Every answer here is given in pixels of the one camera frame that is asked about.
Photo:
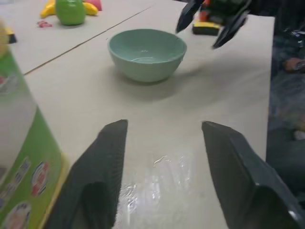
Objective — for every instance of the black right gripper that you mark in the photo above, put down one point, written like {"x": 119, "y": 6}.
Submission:
{"x": 226, "y": 8}

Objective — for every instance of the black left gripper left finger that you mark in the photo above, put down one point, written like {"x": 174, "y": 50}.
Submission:
{"x": 95, "y": 167}

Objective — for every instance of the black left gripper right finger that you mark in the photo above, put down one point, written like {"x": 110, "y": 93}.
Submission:
{"x": 238, "y": 171}

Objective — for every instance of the light green ceramic bowl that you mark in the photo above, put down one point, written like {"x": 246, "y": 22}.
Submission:
{"x": 146, "y": 57}

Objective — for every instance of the yellow bottle with green label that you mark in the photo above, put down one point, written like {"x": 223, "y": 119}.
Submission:
{"x": 26, "y": 133}

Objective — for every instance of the yellow and black sponge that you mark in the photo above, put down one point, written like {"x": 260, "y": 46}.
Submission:
{"x": 206, "y": 26}
{"x": 11, "y": 37}

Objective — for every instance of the orange and black toy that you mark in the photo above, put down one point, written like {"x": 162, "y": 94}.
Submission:
{"x": 206, "y": 10}

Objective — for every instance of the pink toy block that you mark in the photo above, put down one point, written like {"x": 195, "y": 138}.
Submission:
{"x": 95, "y": 3}

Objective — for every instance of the yellow toy banana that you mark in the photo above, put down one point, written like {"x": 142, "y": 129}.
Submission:
{"x": 91, "y": 9}
{"x": 47, "y": 9}

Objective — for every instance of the green round toy fruit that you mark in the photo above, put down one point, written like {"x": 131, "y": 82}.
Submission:
{"x": 70, "y": 12}

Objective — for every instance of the small red toy piece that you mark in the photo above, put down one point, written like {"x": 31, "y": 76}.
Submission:
{"x": 44, "y": 23}

